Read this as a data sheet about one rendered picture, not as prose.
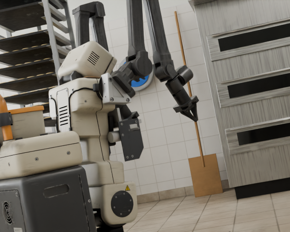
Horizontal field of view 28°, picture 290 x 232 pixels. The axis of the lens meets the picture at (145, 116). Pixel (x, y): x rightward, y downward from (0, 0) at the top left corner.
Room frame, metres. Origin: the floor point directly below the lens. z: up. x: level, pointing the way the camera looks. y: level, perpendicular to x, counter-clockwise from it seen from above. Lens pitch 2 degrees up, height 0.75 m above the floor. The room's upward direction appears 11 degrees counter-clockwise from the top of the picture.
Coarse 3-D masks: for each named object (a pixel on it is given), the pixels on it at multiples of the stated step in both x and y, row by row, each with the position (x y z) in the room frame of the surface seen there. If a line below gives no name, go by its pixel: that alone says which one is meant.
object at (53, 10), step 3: (39, 3) 3.52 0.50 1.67; (42, 3) 3.53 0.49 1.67; (51, 6) 3.72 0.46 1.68; (51, 9) 3.72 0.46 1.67; (54, 9) 3.80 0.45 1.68; (51, 12) 3.81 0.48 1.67; (54, 12) 3.83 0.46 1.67; (57, 12) 3.86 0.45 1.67; (60, 12) 3.97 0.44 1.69; (57, 15) 3.92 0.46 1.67; (60, 15) 3.95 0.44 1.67; (63, 15) 4.04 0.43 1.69; (60, 18) 4.03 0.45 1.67; (63, 18) 4.05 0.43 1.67; (63, 21) 4.14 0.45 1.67
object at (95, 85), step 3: (99, 81) 2.17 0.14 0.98; (93, 84) 2.17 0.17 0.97; (96, 84) 2.16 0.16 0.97; (99, 84) 2.17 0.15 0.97; (93, 87) 2.17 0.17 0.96; (96, 87) 2.16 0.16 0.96; (99, 87) 2.17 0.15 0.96; (93, 90) 2.17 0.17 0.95; (96, 90) 2.16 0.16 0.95; (99, 90) 2.17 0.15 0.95; (102, 90) 2.17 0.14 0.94; (102, 93) 2.17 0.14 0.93; (102, 96) 2.17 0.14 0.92
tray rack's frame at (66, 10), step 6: (60, 0) 4.02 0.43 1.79; (66, 0) 4.10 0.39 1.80; (66, 6) 4.11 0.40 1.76; (66, 12) 4.11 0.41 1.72; (66, 18) 4.11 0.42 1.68; (6, 30) 4.15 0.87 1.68; (72, 30) 4.11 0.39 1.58; (72, 36) 4.11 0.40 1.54; (72, 42) 4.11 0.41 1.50; (72, 48) 4.11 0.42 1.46
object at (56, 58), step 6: (42, 0) 3.50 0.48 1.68; (48, 6) 3.51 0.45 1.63; (48, 12) 3.50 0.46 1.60; (48, 18) 3.50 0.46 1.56; (48, 24) 3.50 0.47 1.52; (48, 30) 3.50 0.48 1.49; (54, 36) 3.51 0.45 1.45; (54, 42) 3.50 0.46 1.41; (54, 48) 3.50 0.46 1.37; (54, 54) 3.50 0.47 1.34; (54, 60) 3.50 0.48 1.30; (60, 66) 3.52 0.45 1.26
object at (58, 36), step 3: (48, 33) 3.58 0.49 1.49; (54, 33) 3.66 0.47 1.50; (57, 33) 3.74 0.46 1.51; (57, 36) 3.73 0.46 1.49; (60, 36) 3.82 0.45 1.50; (63, 36) 3.91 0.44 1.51; (57, 39) 3.82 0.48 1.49; (60, 39) 3.84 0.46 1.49; (63, 39) 3.89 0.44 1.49; (66, 39) 3.99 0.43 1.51; (63, 42) 3.98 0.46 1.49; (66, 42) 4.00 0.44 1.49; (69, 42) 4.07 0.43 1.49; (69, 45) 4.13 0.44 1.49
